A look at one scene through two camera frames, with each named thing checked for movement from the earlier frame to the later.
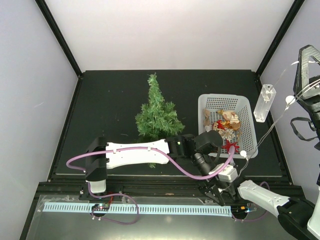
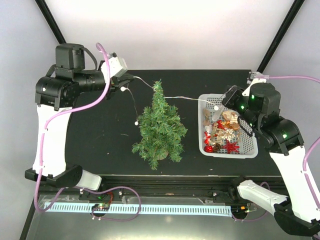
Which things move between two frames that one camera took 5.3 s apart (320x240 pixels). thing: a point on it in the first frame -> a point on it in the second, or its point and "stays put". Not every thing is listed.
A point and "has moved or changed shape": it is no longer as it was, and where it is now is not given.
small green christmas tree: (159, 120) has moved or changed shape
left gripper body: (205, 185) -> (114, 86)
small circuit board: (97, 206) stays put
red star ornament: (228, 144) stays put
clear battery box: (266, 97) has moved or changed shape
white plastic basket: (230, 115) stays put
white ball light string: (290, 100) -> (136, 122)
